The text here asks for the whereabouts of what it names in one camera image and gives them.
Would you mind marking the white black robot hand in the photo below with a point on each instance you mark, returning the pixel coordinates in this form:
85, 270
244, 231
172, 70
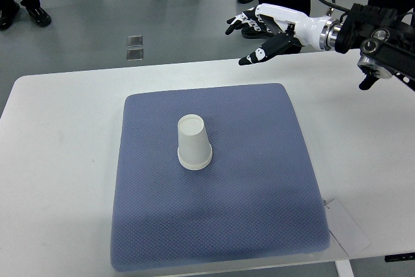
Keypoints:
289, 27

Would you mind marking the white paper cup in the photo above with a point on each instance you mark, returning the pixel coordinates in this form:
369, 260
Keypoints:
194, 166
193, 142

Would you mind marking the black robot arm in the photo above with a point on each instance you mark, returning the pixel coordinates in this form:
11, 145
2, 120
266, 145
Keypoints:
385, 42

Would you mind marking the upper floor outlet plate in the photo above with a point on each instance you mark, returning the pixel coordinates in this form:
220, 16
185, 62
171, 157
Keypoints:
134, 41

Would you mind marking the floor outlet plate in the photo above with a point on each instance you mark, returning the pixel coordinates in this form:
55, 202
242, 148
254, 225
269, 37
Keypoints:
135, 54
134, 41

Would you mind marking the lower floor outlet plate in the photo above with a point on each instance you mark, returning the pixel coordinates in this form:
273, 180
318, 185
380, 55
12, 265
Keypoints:
135, 54

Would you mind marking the blue textured foam cushion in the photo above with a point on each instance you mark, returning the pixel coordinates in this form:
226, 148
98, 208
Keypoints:
258, 196

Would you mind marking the white paper tag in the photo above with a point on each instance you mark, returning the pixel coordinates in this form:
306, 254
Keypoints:
344, 229

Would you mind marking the white table leg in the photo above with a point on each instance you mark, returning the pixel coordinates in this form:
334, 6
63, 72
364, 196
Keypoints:
344, 268

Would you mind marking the black table control panel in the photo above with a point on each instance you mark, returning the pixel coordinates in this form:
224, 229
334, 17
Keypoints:
400, 257

